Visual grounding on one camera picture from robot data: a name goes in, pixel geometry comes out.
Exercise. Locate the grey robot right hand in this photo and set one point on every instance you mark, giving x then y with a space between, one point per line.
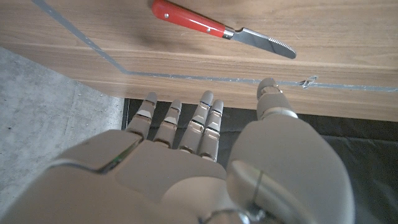
155 180

